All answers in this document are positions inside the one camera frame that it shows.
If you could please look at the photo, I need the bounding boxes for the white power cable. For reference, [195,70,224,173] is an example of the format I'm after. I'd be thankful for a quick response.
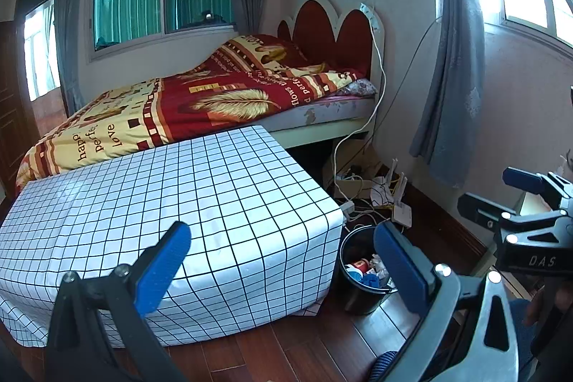
[331,4,386,186]

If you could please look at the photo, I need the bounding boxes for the red and yellow printed blanket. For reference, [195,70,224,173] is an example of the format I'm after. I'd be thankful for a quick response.
[15,34,365,192]

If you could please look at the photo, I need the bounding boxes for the white checkered tablecloth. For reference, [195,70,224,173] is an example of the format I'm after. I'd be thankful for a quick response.
[0,125,345,348]

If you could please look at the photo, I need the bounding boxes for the black trash bin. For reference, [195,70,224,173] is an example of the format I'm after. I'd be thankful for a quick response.
[338,224,399,316]

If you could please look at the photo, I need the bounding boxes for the grey patterned curtain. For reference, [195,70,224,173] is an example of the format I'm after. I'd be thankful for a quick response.
[409,0,488,190]

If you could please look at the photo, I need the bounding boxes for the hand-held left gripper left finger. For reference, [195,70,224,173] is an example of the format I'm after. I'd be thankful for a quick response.
[46,221,192,382]

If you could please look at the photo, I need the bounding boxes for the person's right hand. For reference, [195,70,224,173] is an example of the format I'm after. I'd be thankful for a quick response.
[524,275,573,327]

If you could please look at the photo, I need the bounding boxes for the floral pillow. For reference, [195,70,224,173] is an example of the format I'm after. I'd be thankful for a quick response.
[336,78,376,97]

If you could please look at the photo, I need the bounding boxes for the bright balcony window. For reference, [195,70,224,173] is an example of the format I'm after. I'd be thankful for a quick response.
[22,0,61,101]

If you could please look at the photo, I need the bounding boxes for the bed mattress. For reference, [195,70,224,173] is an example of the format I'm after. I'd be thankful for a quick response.
[264,93,376,132]

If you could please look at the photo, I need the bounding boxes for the person's blue pants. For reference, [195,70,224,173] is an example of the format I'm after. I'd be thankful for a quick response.
[504,297,544,382]

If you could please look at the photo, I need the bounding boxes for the red white small box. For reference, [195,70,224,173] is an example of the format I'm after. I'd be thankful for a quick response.
[344,259,372,275]

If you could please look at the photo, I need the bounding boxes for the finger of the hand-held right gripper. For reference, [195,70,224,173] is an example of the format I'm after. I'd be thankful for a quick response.
[457,193,522,233]
[502,166,573,210]

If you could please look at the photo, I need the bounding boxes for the blue striped cloth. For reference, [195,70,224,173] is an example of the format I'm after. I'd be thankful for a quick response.
[369,350,404,382]

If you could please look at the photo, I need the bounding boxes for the flat white device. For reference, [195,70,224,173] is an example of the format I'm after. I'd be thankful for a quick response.
[391,203,413,228]

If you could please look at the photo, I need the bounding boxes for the white router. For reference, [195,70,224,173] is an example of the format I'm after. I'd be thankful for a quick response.
[371,158,409,208]

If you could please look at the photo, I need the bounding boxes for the black cable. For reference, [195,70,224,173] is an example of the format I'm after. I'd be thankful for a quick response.
[371,16,444,150]

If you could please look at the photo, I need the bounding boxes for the red heart shaped headboard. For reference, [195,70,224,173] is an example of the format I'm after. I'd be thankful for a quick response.
[278,0,386,83]

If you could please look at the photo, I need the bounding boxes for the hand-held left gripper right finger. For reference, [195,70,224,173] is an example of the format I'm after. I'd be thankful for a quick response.
[373,221,520,382]

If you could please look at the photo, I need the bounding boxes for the cardboard box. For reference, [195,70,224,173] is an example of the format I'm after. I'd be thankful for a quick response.
[333,174,374,201]

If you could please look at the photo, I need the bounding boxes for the brown wooden door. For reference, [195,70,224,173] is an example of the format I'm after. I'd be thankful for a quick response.
[0,20,41,195]

